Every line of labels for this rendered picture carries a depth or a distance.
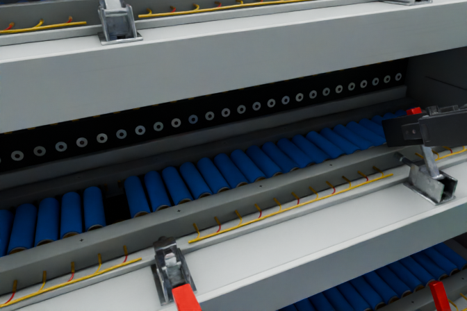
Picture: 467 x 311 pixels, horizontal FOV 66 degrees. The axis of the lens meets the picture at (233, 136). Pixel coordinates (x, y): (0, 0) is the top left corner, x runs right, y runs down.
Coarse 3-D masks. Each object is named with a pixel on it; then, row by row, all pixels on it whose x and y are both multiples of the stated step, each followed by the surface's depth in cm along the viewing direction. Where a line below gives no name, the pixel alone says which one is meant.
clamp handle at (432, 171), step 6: (414, 108) 36; (408, 114) 36; (426, 150) 35; (426, 156) 35; (432, 156) 36; (426, 162) 35; (432, 162) 35; (432, 168) 35; (432, 174) 35; (438, 174) 35
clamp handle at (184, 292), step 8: (168, 256) 26; (168, 264) 26; (176, 264) 27; (168, 272) 26; (176, 272) 26; (176, 280) 25; (184, 280) 24; (176, 288) 23; (184, 288) 23; (176, 296) 22; (184, 296) 22; (192, 296) 22; (176, 304) 22; (184, 304) 21; (192, 304) 21
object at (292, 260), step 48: (384, 96) 51; (432, 96) 52; (144, 144) 40; (192, 144) 43; (384, 192) 37; (240, 240) 32; (288, 240) 31; (336, 240) 31; (384, 240) 32; (432, 240) 35; (96, 288) 28; (144, 288) 28; (240, 288) 27; (288, 288) 30
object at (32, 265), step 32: (352, 160) 38; (384, 160) 39; (224, 192) 34; (256, 192) 34; (288, 192) 35; (128, 224) 31; (160, 224) 31; (192, 224) 32; (32, 256) 28; (64, 256) 28; (96, 256) 29; (0, 288) 27
